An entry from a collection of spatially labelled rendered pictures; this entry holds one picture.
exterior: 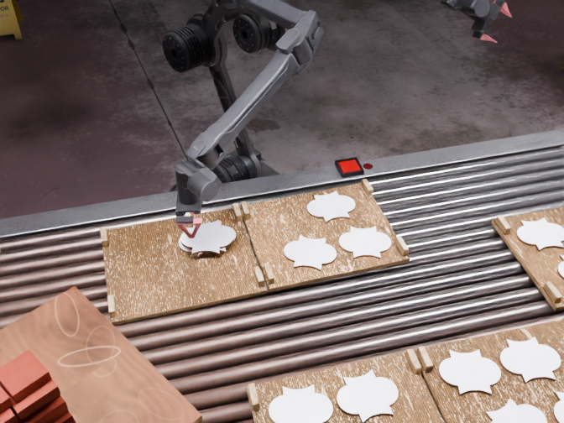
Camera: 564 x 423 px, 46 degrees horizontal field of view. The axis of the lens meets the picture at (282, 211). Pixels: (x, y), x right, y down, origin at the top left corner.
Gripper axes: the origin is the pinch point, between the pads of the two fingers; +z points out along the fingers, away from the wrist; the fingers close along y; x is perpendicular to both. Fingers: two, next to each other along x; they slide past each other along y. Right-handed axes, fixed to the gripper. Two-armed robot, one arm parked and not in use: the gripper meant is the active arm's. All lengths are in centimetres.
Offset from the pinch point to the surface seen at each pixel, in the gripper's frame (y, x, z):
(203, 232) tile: 2.5, -2.6, 5.9
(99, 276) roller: -8.1, 26.0, 11.2
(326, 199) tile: 18.2, -39.4, 8.0
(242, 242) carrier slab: 1.7, -13.4, 9.2
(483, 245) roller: -1, -83, 11
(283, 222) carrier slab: 9.2, -25.6, 9.0
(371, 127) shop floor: 192, -88, 99
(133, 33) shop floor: 319, 67, 98
